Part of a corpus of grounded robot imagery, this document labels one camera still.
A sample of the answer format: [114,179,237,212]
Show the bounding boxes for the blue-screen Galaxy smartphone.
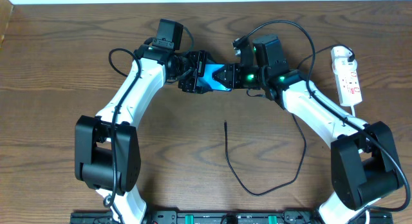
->
[196,64,231,91]

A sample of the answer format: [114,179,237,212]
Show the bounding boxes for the black left camera cable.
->
[102,47,142,209]

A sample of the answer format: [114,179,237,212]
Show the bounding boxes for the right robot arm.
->
[205,35,409,223]

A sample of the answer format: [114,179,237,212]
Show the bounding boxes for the black USB charging cable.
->
[223,43,356,197]

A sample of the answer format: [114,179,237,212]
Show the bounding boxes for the white USB wall charger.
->
[330,46,357,75]

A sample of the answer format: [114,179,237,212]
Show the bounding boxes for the black camera cable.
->
[102,47,142,209]
[239,19,411,212]

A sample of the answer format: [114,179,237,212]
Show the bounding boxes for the white power strip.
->
[334,70,362,107]

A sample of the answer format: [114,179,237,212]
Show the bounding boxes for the black right camera cable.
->
[239,19,411,212]

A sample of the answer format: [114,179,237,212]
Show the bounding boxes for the black mounting rail base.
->
[69,210,394,224]

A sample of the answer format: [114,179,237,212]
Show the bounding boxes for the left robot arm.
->
[75,19,198,223]

